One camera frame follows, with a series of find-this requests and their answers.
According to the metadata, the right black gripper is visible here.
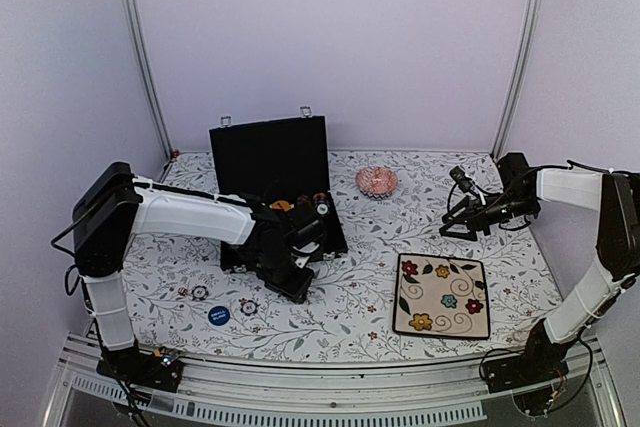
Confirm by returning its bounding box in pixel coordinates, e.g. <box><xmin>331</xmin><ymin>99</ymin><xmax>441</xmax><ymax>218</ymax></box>
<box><xmin>440</xmin><ymin>190</ymin><xmax>537</xmax><ymax>242</ymax></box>

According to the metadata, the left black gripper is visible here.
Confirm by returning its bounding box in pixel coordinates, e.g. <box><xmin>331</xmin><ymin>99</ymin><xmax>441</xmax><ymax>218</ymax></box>
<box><xmin>257</xmin><ymin>248</ymin><xmax>317</xmax><ymax>305</ymax></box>

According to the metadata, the black poker case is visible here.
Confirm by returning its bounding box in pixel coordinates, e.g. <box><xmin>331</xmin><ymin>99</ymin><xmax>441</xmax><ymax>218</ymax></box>
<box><xmin>209</xmin><ymin>115</ymin><xmax>348</xmax><ymax>262</ymax></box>

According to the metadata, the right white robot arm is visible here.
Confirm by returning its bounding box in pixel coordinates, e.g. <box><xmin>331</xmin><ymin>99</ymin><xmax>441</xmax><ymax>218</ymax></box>
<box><xmin>440</xmin><ymin>154</ymin><xmax>639</xmax><ymax>360</ymax></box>

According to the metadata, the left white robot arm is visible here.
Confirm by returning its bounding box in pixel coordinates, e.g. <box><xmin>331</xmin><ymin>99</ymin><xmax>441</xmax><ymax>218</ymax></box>
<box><xmin>50</xmin><ymin>162</ymin><xmax>326</xmax><ymax>381</ymax></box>

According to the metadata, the chip beside blind button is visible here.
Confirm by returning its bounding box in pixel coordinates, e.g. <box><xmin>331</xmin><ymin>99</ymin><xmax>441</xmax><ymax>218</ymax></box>
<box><xmin>240</xmin><ymin>299</ymin><xmax>259</xmax><ymax>316</ymax></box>

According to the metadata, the orange big blind button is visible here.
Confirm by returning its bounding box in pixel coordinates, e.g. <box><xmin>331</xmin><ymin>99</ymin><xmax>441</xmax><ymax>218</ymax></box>
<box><xmin>270</xmin><ymin>200</ymin><xmax>292</xmax><ymax>212</ymax></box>

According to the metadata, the purple chip stack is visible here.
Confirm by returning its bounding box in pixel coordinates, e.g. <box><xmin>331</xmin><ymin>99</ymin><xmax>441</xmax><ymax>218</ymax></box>
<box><xmin>313</xmin><ymin>192</ymin><xmax>330</xmax><ymax>216</ymax></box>

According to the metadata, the blue small blind button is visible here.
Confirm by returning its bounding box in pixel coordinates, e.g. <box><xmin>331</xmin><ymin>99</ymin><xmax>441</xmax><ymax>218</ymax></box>
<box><xmin>207</xmin><ymin>306</ymin><xmax>230</xmax><ymax>326</ymax></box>

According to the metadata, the chip beside dealer button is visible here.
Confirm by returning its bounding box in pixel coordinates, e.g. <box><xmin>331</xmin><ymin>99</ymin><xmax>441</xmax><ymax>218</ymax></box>
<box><xmin>191</xmin><ymin>285</ymin><xmax>209</xmax><ymax>301</ymax></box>

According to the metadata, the floral square plate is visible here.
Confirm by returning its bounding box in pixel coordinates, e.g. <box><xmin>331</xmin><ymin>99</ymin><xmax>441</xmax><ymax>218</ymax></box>
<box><xmin>391</xmin><ymin>253</ymin><xmax>491</xmax><ymax>340</ymax></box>

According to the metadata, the red patterned bowl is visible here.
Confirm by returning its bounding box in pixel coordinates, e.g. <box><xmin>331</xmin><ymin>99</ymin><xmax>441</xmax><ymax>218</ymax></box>
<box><xmin>355</xmin><ymin>167</ymin><xmax>399</xmax><ymax>200</ymax></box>

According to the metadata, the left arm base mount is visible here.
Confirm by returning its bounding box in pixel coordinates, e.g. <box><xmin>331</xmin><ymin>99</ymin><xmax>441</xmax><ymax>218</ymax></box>
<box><xmin>96</xmin><ymin>343</ymin><xmax>184</xmax><ymax>393</ymax></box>

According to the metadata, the front aluminium rail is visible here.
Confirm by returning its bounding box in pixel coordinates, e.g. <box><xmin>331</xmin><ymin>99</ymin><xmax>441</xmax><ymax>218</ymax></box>
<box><xmin>37</xmin><ymin>333</ymin><xmax>632</xmax><ymax>426</ymax></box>

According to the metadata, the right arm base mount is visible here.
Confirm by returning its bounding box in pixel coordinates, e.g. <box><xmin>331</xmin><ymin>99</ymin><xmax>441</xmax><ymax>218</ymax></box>
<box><xmin>479</xmin><ymin>348</ymin><xmax>569</xmax><ymax>417</ymax></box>

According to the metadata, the right aluminium frame post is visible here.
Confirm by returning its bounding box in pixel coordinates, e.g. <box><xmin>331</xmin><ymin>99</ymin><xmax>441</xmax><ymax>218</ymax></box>
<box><xmin>490</xmin><ymin>0</ymin><xmax>542</xmax><ymax>160</ymax></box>

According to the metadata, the aluminium frame post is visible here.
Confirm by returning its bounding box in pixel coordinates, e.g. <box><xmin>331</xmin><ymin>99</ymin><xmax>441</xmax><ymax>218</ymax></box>
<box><xmin>122</xmin><ymin>0</ymin><xmax>174</xmax><ymax>160</ymax></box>
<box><xmin>490</xmin><ymin>0</ymin><xmax>542</xmax><ymax>160</ymax></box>

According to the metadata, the left aluminium frame post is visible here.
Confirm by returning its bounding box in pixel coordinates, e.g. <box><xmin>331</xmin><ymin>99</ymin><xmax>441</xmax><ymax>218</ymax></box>
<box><xmin>122</xmin><ymin>0</ymin><xmax>174</xmax><ymax>160</ymax></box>

